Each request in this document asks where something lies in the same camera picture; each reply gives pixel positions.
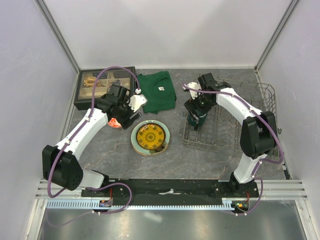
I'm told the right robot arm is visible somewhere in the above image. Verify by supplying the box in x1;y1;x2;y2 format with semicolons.
182;73;280;197

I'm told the white orange patterned bowl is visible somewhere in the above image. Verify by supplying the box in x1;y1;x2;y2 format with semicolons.
108;118;122;129

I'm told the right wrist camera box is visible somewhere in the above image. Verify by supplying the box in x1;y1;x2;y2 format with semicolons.
186;82;202;100

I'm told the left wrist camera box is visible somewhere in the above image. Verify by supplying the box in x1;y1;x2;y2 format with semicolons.
127;88;148;113

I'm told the dark green mug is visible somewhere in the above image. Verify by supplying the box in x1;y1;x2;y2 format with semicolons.
187;113;207;131

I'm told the blue white cable duct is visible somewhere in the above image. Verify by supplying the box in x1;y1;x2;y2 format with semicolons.
46;199;246;211

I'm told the gold bracelet coil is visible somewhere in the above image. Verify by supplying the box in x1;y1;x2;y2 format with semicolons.
83;76;100;88

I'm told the light green flower plate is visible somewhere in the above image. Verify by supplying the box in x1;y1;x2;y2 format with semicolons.
130;120;171;156

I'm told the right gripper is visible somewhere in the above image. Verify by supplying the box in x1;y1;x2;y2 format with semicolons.
184;90;215;122

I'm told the yellow small plate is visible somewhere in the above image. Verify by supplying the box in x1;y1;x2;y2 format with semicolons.
136;123;166;150

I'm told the grey wire dish rack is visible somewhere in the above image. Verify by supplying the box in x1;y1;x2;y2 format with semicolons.
182;75;277;157

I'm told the beige bird pattern plate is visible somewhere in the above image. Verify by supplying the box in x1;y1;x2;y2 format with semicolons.
131;141;169;156

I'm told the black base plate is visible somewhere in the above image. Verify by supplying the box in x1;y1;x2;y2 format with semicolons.
81;177;260;207

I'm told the green folded t-shirt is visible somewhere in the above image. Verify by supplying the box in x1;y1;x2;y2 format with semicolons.
137;71;177;114

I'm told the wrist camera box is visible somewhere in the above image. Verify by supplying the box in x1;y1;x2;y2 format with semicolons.
127;88;148;113
186;82;202;100

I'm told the black compartment box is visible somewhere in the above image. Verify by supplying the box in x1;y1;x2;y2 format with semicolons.
73;66;137;111

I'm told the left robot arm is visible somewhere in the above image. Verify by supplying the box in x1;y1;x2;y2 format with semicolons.
42;84;147;198

